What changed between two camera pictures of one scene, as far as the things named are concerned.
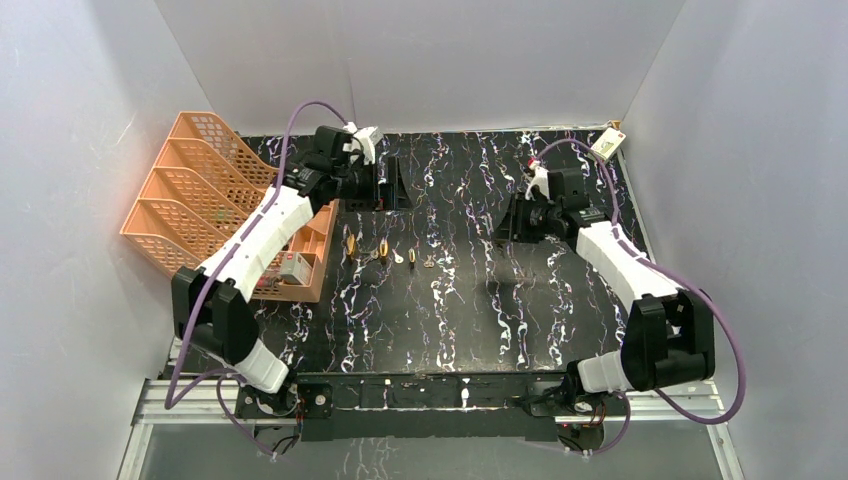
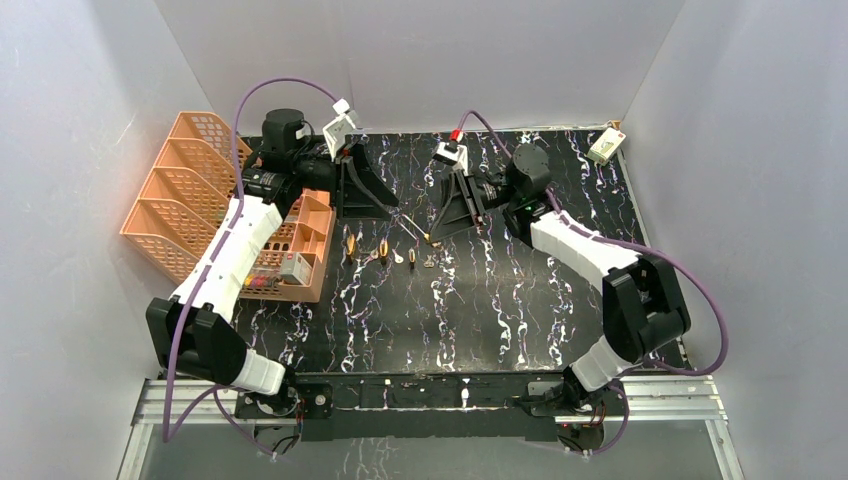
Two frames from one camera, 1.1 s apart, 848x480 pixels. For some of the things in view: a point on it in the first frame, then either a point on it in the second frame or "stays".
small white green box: [607, 143] stays
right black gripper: [506, 228] to [458, 211]
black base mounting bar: [476, 406] stays
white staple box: [294, 269] stays
